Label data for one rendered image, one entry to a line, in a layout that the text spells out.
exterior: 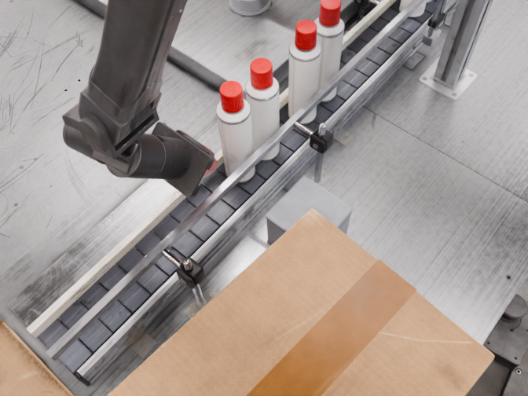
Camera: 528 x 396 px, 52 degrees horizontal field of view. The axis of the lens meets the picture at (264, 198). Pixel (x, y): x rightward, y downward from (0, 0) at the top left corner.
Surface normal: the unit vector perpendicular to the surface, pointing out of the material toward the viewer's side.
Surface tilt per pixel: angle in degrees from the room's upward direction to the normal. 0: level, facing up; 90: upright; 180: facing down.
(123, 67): 85
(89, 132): 84
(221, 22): 0
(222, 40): 0
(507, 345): 0
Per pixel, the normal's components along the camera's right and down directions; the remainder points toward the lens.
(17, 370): -0.03, -0.52
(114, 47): -0.59, 0.62
